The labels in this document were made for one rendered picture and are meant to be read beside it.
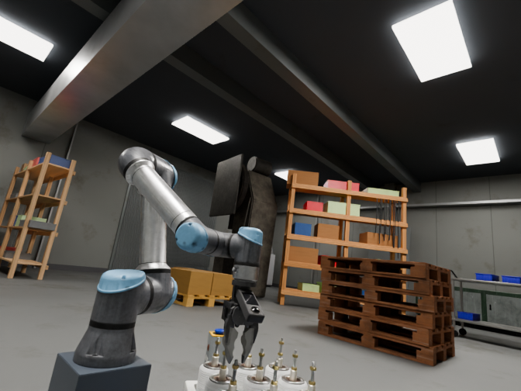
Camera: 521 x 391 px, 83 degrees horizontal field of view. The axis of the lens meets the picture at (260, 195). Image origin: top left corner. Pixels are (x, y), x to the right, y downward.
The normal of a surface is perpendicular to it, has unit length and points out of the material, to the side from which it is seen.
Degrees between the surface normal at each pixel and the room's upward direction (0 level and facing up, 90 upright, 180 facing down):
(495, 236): 90
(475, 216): 90
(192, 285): 90
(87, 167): 90
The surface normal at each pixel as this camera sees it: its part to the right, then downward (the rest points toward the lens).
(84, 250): 0.74, -0.07
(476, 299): -0.66, -0.26
